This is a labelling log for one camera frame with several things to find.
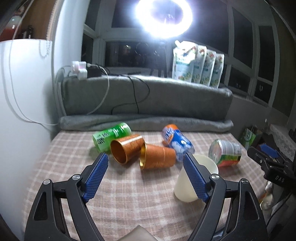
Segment white power strip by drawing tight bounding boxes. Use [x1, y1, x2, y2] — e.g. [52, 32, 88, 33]
[71, 61, 88, 80]

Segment black power adapter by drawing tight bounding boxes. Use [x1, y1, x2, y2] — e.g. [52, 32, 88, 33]
[87, 67, 102, 78]

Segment green paper bag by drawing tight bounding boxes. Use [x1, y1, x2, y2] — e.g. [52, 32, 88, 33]
[239, 125, 262, 150]

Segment copper metal cup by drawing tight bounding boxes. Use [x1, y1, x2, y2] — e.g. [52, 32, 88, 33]
[139, 143, 176, 170]
[110, 135, 144, 165]

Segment white green labelled can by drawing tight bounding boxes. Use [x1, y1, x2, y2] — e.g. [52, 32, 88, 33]
[208, 140, 242, 167]

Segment green soda can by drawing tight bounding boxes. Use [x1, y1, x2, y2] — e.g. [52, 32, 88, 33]
[92, 123, 132, 153]

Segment white cable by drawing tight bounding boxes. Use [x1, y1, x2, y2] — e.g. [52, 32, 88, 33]
[86, 67, 110, 116]

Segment grey lower folded blanket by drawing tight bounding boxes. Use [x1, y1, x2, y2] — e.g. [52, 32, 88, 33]
[58, 114, 234, 133]

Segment white cabinet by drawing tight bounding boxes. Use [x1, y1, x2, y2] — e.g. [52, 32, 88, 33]
[1, 39, 58, 238]

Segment orange blue soda can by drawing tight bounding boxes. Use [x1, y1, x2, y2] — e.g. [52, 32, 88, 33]
[162, 124, 195, 162]

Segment cream plastic cup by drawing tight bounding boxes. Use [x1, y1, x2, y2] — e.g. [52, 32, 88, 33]
[174, 154, 219, 203]

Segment copper metal cup left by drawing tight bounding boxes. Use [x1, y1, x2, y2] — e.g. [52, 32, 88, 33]
[110, 135, 144, 165]

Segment plaid pink tablecloth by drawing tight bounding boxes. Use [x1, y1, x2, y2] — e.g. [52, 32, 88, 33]
[21, 131, 266, 241]

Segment grey upper cushion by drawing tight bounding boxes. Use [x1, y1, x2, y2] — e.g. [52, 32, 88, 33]
[61, 75, 233, 121]

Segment copper metal cup right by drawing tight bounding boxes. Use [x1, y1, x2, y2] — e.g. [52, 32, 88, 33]
[139, 143, 176, 170]

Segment bright ring light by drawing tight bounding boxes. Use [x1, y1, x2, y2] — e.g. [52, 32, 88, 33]
[134, 1, 193, 40]

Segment black cable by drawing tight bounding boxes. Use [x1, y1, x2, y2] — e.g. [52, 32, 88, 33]
[87, 63, 151, 115]

